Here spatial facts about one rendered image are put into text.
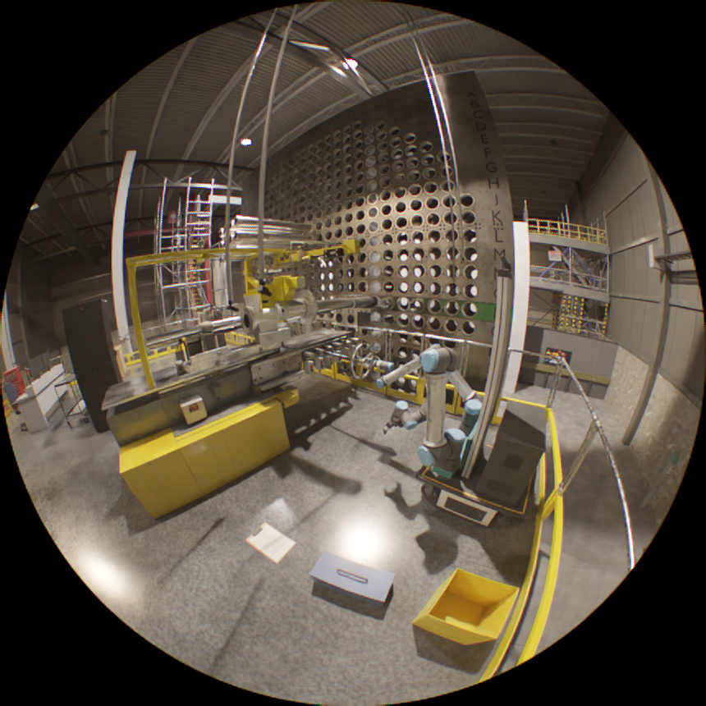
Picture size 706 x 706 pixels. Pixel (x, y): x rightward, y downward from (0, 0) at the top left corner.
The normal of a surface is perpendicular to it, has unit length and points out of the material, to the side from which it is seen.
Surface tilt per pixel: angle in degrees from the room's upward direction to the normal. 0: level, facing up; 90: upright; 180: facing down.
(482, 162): 90
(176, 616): 0
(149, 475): 90
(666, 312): 90
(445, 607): 0
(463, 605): 0
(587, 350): 90
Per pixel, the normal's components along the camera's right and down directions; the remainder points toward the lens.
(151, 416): 0.78, 0.16
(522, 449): -0.68, 0.23
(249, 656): -0.03, -0.96
